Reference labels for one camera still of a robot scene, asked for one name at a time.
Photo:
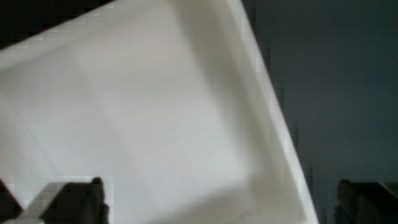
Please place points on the white drawer cabinet box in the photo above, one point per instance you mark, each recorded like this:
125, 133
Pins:
137, 105

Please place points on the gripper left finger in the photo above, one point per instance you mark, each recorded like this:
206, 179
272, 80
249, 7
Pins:
68, 204

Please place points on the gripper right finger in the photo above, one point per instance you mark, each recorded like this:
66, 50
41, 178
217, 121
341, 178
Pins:
366, 203

